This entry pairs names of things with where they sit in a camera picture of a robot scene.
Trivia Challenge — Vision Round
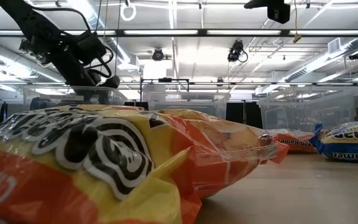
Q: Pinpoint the black rig camera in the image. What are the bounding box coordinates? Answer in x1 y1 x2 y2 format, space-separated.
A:
19 39 35 54

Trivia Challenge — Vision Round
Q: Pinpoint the thin black hanging cable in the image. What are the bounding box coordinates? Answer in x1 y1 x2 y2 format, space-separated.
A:
95 0 103 32
98 0 109 88
114 0 122 78

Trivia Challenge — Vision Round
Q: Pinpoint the black hanging camera with cable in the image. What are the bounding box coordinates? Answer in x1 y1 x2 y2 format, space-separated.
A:
227 39 249 63

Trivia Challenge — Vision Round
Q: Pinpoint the yellow hanging cord with tag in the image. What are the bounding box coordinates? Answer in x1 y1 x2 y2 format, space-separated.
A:
292 0 303 44

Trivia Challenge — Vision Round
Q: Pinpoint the black panel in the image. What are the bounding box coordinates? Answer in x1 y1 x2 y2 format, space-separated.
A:
124 101 149 111
245 101 262 129
225 101 244 126

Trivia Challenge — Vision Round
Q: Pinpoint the round black ceiling camera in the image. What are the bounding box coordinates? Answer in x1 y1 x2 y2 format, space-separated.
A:
152 48 165 62

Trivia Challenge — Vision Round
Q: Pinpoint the orange Maruchan ramen pack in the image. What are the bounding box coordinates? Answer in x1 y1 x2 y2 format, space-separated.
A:
0 104 290 224
267 128 318 155

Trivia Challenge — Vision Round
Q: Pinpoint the dark monitor with blue light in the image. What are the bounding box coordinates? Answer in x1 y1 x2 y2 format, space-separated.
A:
0 101 9 122

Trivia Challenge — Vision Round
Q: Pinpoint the black crossbar with lights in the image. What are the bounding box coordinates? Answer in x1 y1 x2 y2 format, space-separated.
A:
0 28 358 39

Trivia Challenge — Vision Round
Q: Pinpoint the white cable ring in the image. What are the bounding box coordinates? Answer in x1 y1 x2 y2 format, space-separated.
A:
119 2 137 22

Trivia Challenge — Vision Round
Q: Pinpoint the white ceiling vent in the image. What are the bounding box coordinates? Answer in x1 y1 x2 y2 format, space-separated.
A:
328 37 342 55

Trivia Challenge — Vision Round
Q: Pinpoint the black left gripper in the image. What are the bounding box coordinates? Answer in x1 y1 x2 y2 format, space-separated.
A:
53 46 121 90

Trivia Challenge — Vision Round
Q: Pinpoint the thin black horizontal bar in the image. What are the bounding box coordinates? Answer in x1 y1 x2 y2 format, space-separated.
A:
0 81 358 86

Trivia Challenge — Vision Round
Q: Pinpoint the blue Maruchan ramen pack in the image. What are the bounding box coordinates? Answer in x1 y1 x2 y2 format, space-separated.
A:
309 119 358 165
29 96 48 110

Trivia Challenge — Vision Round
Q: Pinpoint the clear plastic bin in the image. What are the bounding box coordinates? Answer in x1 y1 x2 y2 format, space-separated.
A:
142 91 231 121
22 86 129 108
257 86 358 133

